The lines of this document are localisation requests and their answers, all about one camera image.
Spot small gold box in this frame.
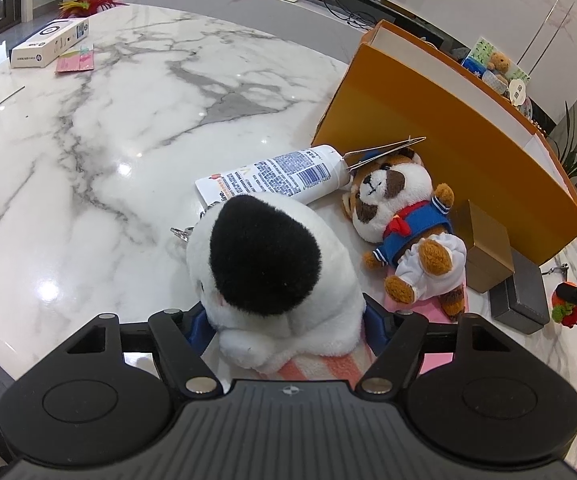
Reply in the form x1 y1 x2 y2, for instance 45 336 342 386
461 200 514 293

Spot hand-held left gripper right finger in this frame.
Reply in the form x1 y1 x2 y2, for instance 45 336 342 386
356 292 514 397

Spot white black plush toy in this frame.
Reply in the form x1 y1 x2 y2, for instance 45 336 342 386
170 192 377 382

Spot green printed card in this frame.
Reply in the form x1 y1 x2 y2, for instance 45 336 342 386
471 37 530 83

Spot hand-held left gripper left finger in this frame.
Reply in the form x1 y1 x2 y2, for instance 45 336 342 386
63 302 222 398

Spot small red green plush toy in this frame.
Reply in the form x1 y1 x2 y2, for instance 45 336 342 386
551 297 577 329

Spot orange storage box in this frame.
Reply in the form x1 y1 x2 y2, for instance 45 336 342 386
311 20 577 267

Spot black cables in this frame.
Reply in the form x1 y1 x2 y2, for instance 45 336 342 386
321 0 387 30

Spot brown teddy bear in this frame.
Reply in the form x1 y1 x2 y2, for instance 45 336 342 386
486 52 514 79

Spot red yellow feather toy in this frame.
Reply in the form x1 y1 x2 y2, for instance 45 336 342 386
58 0 129 20

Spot pink box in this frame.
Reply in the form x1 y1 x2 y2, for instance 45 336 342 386
383 267 469 376

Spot round paper fan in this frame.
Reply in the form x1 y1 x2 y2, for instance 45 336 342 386
506 80 530 107

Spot white tube blue print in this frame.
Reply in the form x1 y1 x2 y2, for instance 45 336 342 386
194 144 352 208

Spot red panda plush sailor outfit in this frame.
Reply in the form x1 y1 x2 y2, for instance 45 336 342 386
341 135 469 322

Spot long white carton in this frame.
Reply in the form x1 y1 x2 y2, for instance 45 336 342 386
9 17 90 69

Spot small grey box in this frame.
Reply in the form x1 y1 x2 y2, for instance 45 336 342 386
489 249 552 335

